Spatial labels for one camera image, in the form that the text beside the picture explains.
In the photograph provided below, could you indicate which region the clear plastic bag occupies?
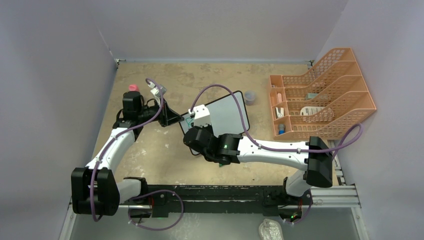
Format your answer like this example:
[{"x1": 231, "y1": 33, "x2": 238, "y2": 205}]
[{"x1": 258, "y1": 218, "x2": 284, "y2": 240}]

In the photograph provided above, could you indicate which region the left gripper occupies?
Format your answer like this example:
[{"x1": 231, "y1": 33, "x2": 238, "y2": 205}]
[{"x1": 137, "y1": 98, "x2": 183, "y2": 128}]

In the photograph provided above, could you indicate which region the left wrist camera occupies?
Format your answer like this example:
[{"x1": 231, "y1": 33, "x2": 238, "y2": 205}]
[{"x1": 148, "y1": 82, "x2": 167, "y2": 105}]

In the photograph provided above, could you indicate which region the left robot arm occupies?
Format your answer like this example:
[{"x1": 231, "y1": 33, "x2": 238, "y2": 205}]
[{"x1": 71, "y1": 89, "x2": 183, "y2": 220}]

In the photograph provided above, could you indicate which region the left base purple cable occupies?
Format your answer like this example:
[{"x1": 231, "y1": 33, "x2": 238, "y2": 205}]
[{"x1": 127, "y1": 189, "x2": 185, "y2": 232}]

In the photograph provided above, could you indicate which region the pink cap bottle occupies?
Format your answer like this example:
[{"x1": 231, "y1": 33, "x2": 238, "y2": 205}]
[{"x1": 128, "y1": 84, "x2": 140, "y2": 92}]

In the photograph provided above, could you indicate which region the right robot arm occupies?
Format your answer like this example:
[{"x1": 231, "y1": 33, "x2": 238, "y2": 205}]
[{"x1": 183, "y1": 126, "x2": 333, "y2": 204}]

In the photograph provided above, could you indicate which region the orange plastic file organizer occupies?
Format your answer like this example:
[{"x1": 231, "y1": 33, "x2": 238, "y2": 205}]
[{"x1": 268, "y1": 47, "x2": 377, "y2": 141}]

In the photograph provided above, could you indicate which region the white stapler in organizer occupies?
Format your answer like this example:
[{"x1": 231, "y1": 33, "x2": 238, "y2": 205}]
[{"x1": 274, "y1": 106, "x2": 285, "y2": 119}]

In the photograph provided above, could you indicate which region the clear jar of paperclips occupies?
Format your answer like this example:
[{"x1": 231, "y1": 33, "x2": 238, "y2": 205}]
[{"x1": 244, "y1": 90, "x2": 257, "y2": 106}]

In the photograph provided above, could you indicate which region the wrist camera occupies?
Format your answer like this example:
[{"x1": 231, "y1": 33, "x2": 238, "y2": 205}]
[
  {"x1": 188, "y1": 104, "x2": 212, "y2": 128},
  {"x1": 148, "y1": 82, "x2": 167, "y2": 105}
]

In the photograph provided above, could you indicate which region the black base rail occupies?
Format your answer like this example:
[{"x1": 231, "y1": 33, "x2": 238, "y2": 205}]
[{"x1": 124, "y1": 184, "x2": 312, "y2": 218}]

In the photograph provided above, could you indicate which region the small whiteboard black frame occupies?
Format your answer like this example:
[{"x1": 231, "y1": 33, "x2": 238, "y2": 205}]
[{"x1": 180, "y1": 91, "x2": 250, "y2": 161}]

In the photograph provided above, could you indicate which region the aluminium frame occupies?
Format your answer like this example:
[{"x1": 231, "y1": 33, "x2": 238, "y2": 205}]
[{"x1": 60, "y1": 147, "x2": 368, "y2": 240}]

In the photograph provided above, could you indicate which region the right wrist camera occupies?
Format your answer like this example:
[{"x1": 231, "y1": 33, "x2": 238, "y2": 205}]
[{"x1": 188, "y1": 104, "x2": 212, "y2": 128}]

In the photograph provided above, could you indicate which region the white label card in organizer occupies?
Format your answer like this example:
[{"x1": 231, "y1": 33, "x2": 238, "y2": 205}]
[{"x1": 300, "y1": 106, "x2": 324, "y2": 116}]

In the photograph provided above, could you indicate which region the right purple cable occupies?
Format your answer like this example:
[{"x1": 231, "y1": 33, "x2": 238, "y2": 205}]
[{"x1": 189, "y1": 84, "x2": 365, "y2": 162}]

